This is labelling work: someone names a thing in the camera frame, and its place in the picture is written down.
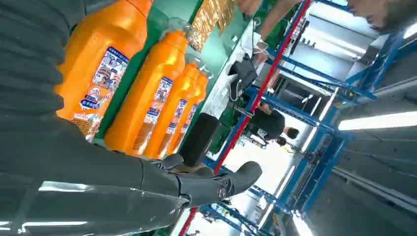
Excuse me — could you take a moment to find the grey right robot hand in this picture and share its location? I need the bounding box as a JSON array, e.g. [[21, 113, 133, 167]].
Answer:
[[0, 113, 263, 236]]

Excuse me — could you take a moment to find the gold foil snack bag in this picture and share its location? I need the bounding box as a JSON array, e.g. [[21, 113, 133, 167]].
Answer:
[[216, 0, 237, 34], [185, 0, 229, 52]]

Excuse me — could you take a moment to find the black device with cable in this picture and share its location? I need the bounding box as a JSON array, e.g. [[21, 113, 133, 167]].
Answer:
[[227, 59, 259, 102]]

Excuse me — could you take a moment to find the ceiling light strip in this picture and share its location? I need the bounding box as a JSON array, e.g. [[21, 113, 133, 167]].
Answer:
[[338, 111, 417, 132]]

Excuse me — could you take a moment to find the person's head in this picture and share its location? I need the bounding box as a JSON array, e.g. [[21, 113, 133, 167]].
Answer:
[[346, 0, 417, 34]]

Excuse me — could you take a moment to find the blue metal frame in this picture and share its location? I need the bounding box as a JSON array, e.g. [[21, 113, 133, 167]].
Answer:
[[199, 0, 417, 236]]

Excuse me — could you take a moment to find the person in background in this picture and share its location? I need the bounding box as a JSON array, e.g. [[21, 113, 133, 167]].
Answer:
[[248, 103, 300, 147]]

